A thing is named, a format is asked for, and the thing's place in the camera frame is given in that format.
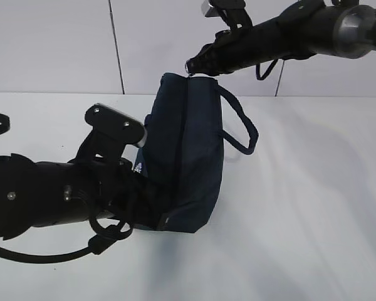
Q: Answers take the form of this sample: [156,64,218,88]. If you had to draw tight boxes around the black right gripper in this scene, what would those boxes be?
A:
[186,30,269,75]

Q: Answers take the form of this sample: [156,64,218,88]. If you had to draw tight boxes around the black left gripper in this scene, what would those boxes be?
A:
[68,131,176,233]

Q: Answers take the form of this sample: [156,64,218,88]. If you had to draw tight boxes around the navy blue lunch bag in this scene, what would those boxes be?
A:
[134,73,259,233]

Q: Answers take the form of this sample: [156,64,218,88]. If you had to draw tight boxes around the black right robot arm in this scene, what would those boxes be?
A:
[185,1,376,81]

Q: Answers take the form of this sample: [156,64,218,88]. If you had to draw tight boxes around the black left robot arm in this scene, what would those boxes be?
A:
[0,130,173,240]

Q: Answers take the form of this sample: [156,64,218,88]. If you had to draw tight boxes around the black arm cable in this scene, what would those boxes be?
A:
[0,216,134,265]
[255,59,279,81]

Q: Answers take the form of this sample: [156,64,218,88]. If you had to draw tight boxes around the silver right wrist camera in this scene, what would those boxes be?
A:
[201,0,253,30]

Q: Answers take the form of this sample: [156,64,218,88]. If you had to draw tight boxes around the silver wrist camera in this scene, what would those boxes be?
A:
[201,0,253,30]
[85,103,147,148]

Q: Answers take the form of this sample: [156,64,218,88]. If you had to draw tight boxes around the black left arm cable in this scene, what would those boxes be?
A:
[0,216,134,265]

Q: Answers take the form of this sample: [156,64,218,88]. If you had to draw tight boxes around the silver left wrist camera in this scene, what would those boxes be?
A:
[85,103,147,148]

